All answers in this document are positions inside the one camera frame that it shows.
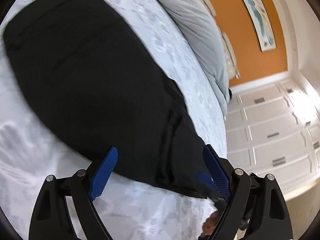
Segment black pants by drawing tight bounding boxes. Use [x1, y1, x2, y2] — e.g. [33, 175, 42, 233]
[3, 0, 218, 200]

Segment person's hand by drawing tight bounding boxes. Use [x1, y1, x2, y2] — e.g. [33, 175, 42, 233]
[202, 210, 221, 236]

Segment white floral bed sheet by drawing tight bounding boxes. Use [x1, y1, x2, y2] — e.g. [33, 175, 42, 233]
[1, 0, 227, 239]

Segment cream padded headboard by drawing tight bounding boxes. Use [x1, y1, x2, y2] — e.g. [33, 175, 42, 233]
[200, 0, 240, 80]

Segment light grey duvet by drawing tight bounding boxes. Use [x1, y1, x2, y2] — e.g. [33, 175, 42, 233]
[157, 0, 230, 115]

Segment white wardrobe with handles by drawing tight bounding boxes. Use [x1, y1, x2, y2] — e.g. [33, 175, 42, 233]
[225, 79, 319, 200]

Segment teal feather wall painting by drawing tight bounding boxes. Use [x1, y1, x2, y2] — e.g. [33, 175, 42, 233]
[243, 0, 277, 52]

